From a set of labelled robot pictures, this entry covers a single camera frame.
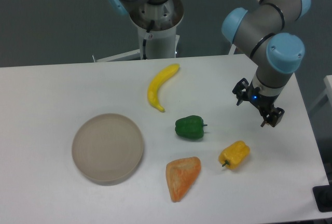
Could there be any beige round plate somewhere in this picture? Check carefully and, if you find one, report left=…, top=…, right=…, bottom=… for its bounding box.
left=72, top=114, right=144, bottom=185

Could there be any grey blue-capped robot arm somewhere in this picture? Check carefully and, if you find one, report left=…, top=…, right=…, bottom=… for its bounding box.
left=109, top=0, right=311, bottom=127

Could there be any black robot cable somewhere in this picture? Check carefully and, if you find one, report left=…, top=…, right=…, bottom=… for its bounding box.
left=142, top=20, right=155, bottom=60

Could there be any orange triangular bread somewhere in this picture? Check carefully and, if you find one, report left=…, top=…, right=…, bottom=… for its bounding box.
left=165, top=157, right=201, bottom=202

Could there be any green bell pepper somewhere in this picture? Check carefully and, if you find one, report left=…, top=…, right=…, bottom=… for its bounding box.
left=175, top=115, right=207, bottom=140

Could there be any black clamp at table edge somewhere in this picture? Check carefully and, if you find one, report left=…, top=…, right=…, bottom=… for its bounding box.
left=312, top=185, right=331, bottom=213

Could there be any yellow bell pepper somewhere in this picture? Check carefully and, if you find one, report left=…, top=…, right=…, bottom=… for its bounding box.
left=218, top=141, right=250, bottom=170

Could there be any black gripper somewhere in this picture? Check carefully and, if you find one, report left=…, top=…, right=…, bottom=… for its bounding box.
left=232, top=78, right=285, bottom=127

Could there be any white furniture at right edge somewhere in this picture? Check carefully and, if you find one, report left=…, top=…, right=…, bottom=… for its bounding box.
left=308, top=75, right=331, bottom=117

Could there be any yellow banana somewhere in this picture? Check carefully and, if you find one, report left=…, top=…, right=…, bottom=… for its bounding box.
left=147, top=63, right=180, bottom=113

